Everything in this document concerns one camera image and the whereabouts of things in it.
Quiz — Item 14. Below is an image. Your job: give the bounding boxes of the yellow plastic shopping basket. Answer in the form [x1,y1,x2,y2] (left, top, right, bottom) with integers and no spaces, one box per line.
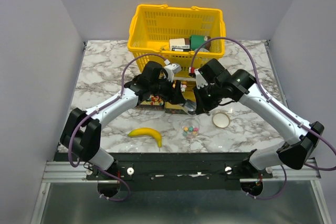
[128,4,226,79]

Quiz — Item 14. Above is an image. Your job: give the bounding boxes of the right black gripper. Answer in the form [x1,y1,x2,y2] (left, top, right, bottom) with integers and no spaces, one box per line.
[192,82,223,115]

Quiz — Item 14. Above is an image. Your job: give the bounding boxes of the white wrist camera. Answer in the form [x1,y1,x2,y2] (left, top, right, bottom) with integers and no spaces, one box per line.
[188,67,208,89]
[163,63,181,82]

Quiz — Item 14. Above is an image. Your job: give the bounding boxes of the shiny metal scoop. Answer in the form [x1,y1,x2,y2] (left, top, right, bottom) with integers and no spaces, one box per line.
[182,99,211,116]

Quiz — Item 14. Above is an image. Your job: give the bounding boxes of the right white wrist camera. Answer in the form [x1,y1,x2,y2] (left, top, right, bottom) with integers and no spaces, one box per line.
[188,67,208,89]

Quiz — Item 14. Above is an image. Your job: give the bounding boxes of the white and black box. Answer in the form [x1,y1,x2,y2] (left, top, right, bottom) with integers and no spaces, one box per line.
[169,38,191,51]

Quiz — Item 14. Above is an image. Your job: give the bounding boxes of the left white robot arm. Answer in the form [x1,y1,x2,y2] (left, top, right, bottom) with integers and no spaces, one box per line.
[60,60,185,179]

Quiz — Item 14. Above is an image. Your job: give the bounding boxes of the green and brown bottle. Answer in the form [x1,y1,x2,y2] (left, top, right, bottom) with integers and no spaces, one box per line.
[184,35,211,51]

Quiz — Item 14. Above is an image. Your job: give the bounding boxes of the aluminium frame rail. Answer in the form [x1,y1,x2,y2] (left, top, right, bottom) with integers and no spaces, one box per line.
[42,162,321,183]

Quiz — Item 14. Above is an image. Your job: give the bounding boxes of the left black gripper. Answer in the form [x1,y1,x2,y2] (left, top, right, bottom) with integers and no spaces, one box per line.
[150,74,186,105]

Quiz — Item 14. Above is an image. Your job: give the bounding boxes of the candy tin box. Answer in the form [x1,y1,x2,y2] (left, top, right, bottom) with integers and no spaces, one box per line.
[137,78,196,115]

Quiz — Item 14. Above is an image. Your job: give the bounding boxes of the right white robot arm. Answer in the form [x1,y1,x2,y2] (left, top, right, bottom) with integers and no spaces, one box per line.
[192,59,324,178]

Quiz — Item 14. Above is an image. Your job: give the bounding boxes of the clear plastic jar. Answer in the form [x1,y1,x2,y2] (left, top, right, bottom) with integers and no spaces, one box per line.
[181,118,200,138]

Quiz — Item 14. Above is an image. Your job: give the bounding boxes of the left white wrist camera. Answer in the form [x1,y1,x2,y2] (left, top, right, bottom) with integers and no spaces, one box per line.
[163,63,181,82]

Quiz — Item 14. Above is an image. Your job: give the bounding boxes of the yellow banana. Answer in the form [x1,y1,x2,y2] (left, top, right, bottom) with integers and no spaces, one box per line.
[128,127,162,148]

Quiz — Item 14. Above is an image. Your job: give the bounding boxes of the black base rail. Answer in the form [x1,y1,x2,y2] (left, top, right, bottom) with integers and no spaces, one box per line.
[54,150,274,192]

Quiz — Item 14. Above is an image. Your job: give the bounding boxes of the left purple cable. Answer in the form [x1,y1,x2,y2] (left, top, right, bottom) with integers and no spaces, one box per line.
[67,53,171,202]

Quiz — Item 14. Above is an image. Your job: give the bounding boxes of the gold jar lid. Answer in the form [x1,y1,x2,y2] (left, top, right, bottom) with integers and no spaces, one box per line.
[212,112,230,129]

